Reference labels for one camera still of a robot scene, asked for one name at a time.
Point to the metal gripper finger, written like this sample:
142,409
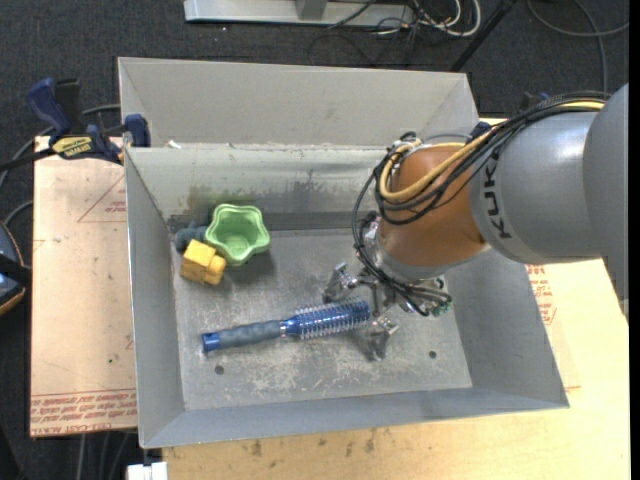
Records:
382,329
344,277

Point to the blue round hairbrush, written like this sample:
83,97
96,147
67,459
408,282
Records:
310,320

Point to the grey metal bin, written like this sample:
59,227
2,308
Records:
280,363

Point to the green star-shaped cup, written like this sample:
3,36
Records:
237,235

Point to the yellow toy block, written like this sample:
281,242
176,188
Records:
200,263

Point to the dark blue-grey toy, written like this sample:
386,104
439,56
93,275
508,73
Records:
186,235

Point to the brown cardboard board, red print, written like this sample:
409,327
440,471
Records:
80,278

